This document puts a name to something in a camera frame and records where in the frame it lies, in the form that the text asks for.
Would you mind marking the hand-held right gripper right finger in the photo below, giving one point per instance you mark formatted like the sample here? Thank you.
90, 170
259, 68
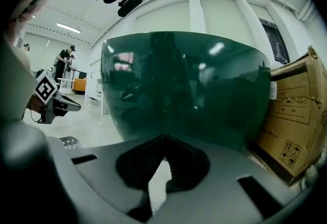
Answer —
224, 187

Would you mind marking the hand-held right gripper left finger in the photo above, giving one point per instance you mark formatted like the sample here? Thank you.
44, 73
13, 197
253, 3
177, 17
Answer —
102, 167

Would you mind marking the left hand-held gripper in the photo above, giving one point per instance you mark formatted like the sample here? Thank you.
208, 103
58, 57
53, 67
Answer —
46, 87

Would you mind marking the person's left forearm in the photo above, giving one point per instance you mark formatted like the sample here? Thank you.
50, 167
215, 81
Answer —
34, 104

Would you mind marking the white vanity cabinet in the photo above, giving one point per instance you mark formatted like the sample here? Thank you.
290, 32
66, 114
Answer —
98, 90

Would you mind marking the ceiling tube light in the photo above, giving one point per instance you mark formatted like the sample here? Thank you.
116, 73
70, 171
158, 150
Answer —
68, 28

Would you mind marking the white plastic fitting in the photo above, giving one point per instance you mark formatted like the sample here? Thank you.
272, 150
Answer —
311, 175

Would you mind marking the brown cardboard box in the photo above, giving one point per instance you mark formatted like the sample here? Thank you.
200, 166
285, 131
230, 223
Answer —
293, 121

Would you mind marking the white paper tag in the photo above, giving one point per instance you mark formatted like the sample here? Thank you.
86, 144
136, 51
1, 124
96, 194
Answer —
274, 90

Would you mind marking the white and green bathtub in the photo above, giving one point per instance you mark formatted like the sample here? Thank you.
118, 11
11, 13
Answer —
178, 85

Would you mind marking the person's pink shirt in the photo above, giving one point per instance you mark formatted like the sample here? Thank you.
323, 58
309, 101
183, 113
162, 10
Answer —
30, 1

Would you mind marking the dark window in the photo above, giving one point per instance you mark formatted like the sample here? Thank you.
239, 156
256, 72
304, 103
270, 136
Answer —
276, 41

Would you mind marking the narrow grey roller blind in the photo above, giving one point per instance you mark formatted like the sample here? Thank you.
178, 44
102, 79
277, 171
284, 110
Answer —
222, 21

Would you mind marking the short grey roller blind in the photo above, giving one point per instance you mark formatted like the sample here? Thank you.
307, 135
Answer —
260, 13

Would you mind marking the black head-worn camera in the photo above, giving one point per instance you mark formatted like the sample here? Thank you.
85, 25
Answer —
134, 2

